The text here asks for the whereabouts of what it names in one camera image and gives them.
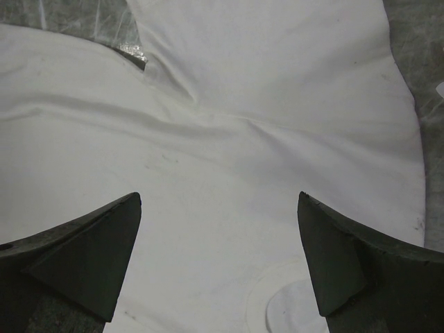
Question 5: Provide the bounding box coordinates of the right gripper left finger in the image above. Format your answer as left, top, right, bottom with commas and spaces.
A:
1, 192, 142, 332

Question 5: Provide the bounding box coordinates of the cream white t shirt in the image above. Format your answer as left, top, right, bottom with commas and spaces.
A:
1, 1, 425, 332

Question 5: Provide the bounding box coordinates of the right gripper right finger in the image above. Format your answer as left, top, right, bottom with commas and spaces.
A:
298, 192, 443, 332

